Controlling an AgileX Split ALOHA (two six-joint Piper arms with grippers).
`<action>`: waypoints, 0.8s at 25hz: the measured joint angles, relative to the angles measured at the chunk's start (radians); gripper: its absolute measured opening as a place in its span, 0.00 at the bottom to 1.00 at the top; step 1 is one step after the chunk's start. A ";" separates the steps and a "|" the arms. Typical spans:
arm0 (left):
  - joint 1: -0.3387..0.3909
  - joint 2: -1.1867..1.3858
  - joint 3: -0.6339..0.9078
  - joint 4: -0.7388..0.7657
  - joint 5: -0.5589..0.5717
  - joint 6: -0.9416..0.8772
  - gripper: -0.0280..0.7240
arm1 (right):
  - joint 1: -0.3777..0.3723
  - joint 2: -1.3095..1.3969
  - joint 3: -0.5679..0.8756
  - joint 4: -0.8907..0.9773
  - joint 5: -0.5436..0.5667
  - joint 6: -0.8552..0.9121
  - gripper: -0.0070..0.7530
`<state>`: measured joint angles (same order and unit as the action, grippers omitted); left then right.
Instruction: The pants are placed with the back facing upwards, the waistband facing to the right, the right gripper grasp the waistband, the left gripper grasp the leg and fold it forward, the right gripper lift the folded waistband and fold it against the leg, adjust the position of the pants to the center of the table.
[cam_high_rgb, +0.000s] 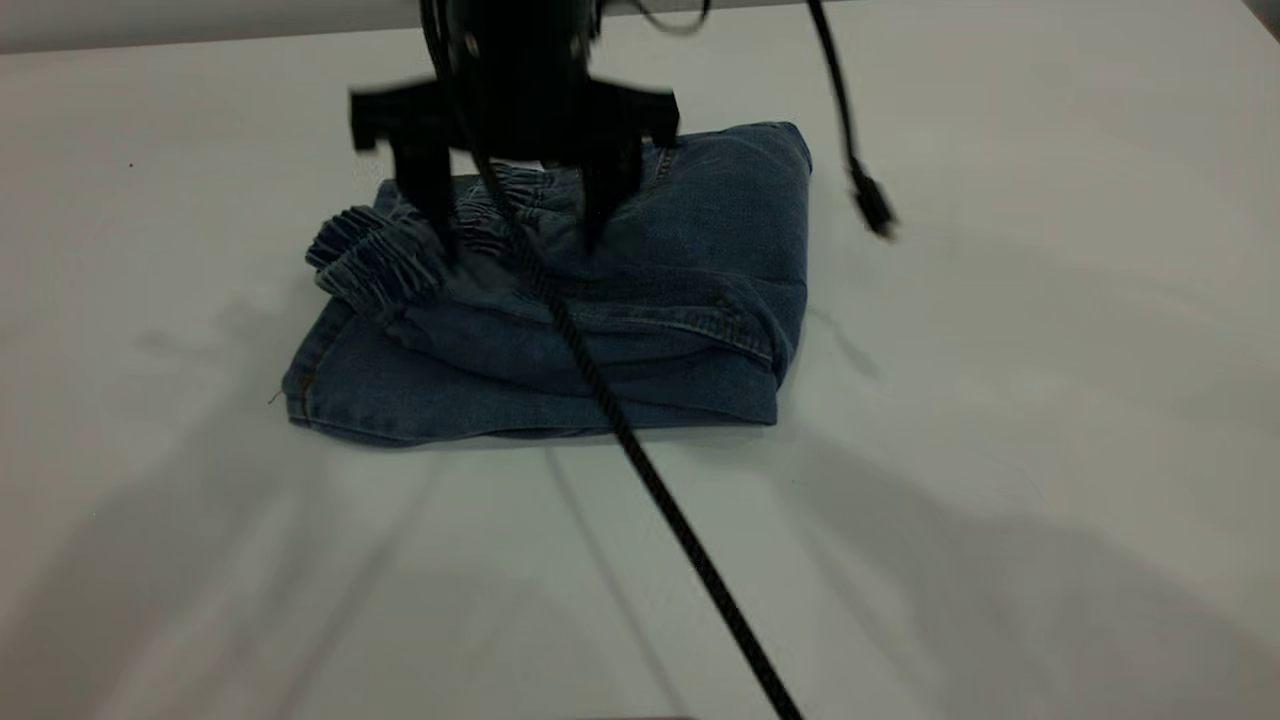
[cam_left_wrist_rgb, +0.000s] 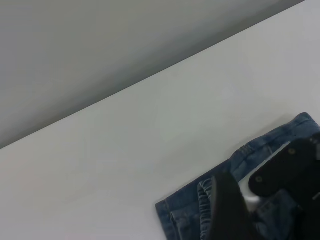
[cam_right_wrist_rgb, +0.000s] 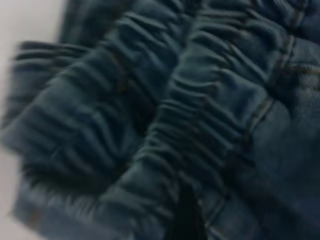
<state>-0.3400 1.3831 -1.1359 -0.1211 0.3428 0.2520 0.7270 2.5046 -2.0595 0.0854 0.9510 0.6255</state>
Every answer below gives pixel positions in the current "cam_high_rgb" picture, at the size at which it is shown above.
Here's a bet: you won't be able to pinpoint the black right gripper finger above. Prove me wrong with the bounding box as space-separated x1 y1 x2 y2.
585 150 641 251
400 150 459 266

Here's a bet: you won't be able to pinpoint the black cable with connector plug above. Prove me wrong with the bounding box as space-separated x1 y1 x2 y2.
805 0 899 241

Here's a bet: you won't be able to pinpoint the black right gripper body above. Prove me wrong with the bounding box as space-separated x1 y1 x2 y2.
350 0 681 166

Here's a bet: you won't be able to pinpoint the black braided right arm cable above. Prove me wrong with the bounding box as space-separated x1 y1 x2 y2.
470 150 806 720

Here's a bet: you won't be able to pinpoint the blue denim printed shorts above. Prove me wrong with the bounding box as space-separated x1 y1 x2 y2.
282 122 813 449

